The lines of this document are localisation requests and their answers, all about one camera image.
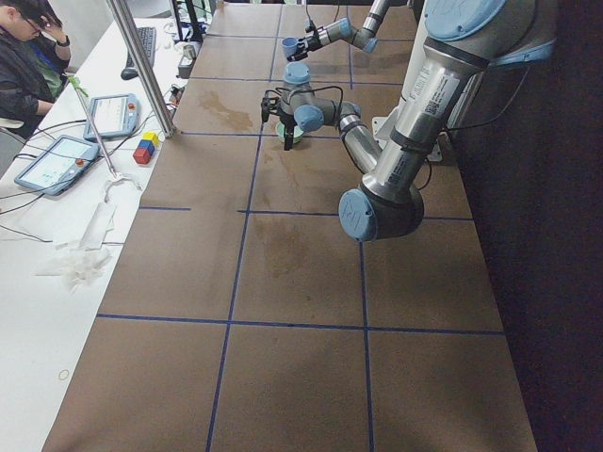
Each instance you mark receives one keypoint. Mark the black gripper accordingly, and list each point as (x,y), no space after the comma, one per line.
(287,123)
(310,41)

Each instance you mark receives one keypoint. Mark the green plastic bowl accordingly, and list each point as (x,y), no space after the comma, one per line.
(298,134)

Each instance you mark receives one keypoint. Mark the blue plastic cup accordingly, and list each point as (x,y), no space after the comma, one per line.
(290,47)

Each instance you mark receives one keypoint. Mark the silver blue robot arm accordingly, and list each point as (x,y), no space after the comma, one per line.
(455,41)
(363,38)

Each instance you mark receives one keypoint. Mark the metal cup on desk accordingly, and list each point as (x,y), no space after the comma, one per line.
(190,50)

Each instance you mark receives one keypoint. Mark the red blue yellow blocks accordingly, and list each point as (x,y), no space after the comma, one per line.
(146,148)

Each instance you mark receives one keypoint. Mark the black keyboard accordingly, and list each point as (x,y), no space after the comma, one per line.
(147,37)

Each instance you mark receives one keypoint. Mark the black computer mouse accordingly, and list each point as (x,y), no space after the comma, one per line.
(129,73)

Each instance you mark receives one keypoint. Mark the far teach pendant tablet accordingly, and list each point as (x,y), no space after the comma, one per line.
(115,116)

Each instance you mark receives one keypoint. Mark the teach pendant tablet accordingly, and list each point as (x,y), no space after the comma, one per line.
(59,166)
(115,116)

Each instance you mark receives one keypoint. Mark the white paper strip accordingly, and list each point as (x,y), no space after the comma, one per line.
(85,228)

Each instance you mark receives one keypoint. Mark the thin metal rod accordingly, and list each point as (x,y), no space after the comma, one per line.
(83,98)

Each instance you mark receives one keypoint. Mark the near teach pendant tablet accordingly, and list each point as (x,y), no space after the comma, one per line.
(59,166)

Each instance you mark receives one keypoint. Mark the crumpled white tissue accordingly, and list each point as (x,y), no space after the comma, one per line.
(75,268)

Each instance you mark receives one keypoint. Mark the person in dark jacket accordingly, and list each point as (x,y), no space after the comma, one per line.
(35,53)

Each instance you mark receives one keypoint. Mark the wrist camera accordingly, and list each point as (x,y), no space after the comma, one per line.
(269,105)
(310,27)

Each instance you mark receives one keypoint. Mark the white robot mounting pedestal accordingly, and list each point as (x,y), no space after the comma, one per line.
(423,106)

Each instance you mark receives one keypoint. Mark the aluminium frame post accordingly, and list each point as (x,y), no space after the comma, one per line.
(127,26)

